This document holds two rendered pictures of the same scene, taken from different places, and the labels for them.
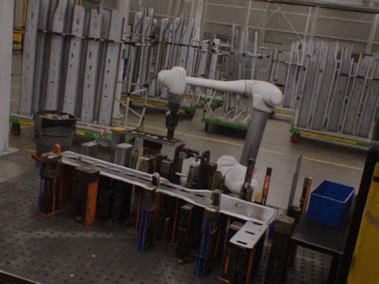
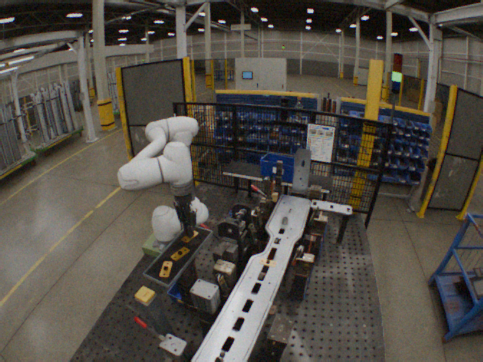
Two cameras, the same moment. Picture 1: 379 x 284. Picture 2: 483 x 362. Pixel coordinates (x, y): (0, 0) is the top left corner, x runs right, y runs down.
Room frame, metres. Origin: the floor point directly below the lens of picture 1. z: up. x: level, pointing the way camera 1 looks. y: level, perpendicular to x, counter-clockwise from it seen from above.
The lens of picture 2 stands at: (2.41, 0.93, 1.91)
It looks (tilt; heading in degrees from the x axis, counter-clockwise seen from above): 28 degrees down; 269
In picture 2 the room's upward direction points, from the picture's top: 1 degrees counter-clockwise
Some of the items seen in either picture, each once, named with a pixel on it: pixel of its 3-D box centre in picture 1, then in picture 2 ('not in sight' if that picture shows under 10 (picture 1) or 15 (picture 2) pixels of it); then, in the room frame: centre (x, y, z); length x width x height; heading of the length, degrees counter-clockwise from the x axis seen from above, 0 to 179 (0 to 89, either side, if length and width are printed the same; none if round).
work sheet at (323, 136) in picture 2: not in sight; (320, 143); (1.78, -0.78, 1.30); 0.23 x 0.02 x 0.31; 156
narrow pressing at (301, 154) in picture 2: (293, 188); (301, 171); (1.97, -0.55, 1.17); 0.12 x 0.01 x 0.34; 156
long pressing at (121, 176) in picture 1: (153, 182); (267, 266); (2.28, 0.13, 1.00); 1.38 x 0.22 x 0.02; 66
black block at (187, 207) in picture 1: (184, 234); (306, 255); (2.01, -0.07, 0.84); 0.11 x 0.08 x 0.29; 156
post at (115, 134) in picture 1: (115, 163); (159, 322); (2.78, 0.43, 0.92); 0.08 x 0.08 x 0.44; 66
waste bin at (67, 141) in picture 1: (53, 143); not in sight; (4.93, 1.51, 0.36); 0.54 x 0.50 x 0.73; 165
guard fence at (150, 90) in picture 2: not in sight; (156, 128); (3.61, -2.43, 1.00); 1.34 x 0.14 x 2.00; 165
